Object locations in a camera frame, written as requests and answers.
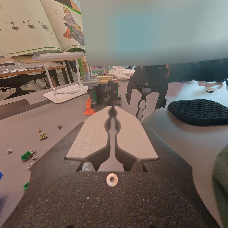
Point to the white laptop stand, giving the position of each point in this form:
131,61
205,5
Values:
13,70

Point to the white book stand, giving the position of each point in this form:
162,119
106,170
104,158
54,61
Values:
60,57

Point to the green brick cluster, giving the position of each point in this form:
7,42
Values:
25,156

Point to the pile of white plastic bags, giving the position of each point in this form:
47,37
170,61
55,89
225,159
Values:
121,74

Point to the person's right forearm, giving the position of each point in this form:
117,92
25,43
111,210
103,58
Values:
196,73

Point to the small green brick plate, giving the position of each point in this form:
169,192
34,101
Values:
26,185

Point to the wooden office desk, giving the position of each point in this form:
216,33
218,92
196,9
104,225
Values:
26,66

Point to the small tan brick plate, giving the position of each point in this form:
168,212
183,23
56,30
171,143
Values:
43,136

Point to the small white square tile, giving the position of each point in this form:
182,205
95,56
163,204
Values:
32,151
9,151
29,165
35,156

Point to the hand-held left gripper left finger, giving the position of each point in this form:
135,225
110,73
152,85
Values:
89,139

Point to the grey desk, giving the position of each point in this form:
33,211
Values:
187,142

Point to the brick building instruction booklet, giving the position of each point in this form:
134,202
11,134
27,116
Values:
26,39

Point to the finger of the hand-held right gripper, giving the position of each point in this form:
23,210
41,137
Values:
133,99
151,103

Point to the green toy set box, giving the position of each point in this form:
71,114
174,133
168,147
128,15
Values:
101,69

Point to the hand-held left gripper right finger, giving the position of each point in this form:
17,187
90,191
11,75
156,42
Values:
135,140

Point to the black office chair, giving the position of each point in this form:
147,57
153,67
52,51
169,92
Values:
16,83

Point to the black honeycomb cushion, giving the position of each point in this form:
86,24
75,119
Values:
197,112

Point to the small black plastic piece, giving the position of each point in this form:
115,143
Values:
211,91

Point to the grey toy brick model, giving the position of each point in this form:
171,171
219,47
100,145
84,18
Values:
105,89

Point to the small brown twig piece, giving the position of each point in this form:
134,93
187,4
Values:
59,126

